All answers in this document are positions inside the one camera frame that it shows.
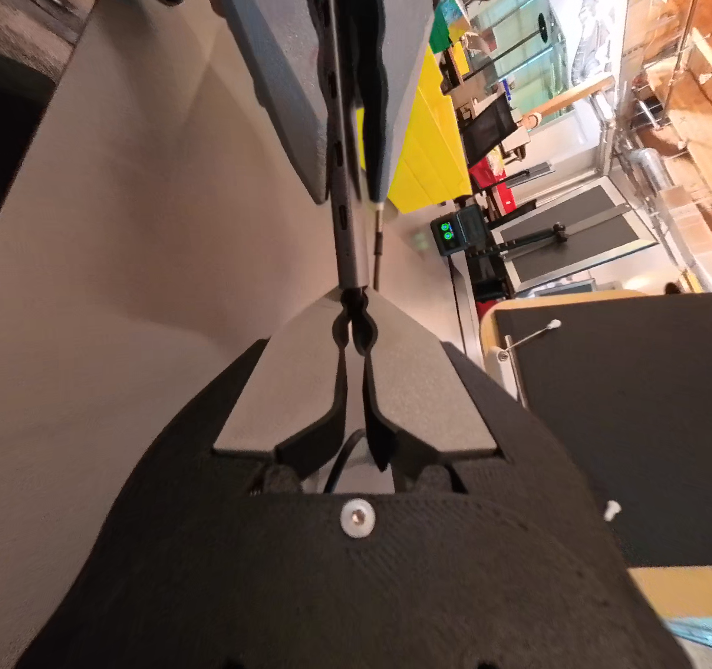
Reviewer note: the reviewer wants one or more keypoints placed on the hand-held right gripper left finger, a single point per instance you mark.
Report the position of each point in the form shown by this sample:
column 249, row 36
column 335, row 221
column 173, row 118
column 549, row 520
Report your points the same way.
column 295, row 380

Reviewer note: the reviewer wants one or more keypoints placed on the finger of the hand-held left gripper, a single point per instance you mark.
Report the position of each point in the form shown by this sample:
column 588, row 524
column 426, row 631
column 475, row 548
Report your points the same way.
column 272, row 41
column 403, row 41

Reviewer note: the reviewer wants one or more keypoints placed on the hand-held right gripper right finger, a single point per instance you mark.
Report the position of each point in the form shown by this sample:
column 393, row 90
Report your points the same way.
column 423, row 391

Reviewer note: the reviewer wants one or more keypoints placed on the green bin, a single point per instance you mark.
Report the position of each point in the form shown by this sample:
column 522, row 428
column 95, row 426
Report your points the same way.
column 442, row 27

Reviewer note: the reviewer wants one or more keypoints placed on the stack of yellow bins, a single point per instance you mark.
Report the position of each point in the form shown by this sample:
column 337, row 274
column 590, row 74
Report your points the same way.
column 428, row 141

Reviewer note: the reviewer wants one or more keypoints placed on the black monitor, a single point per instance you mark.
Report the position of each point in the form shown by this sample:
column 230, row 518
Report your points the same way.
column 487, row 124

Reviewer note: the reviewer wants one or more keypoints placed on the black pole lamp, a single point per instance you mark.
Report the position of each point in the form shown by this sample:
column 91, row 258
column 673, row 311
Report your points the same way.
column 542, row 27

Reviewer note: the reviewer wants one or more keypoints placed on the white tipped pin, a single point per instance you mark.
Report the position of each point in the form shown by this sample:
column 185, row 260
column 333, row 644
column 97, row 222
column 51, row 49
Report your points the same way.
column 612, row 510
column 554, row 324

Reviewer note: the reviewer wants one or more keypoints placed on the red crate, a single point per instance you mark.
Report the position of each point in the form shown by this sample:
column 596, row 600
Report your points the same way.
column 492, row 177

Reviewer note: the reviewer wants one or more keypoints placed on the small device with green display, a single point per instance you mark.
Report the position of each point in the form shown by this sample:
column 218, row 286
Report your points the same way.
column 467, row 230

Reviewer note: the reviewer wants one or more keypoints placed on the wooden beam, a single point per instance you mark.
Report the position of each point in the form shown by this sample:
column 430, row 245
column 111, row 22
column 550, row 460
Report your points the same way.
column 578, row 96

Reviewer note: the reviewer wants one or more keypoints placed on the black table mat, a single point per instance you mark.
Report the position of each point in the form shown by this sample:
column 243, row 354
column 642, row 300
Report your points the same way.
column 612, row 413

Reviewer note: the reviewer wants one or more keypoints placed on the grey partition panel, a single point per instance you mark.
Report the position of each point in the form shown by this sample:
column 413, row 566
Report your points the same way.
column 584, row 257
column 584, row 202

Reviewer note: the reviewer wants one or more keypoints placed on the wooden table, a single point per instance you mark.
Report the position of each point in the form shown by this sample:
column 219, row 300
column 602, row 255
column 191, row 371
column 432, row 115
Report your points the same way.
column 673, row 591

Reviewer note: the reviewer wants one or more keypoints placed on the silver metal duct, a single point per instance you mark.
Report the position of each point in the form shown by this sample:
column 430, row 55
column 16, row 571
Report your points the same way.
column 645, row 166

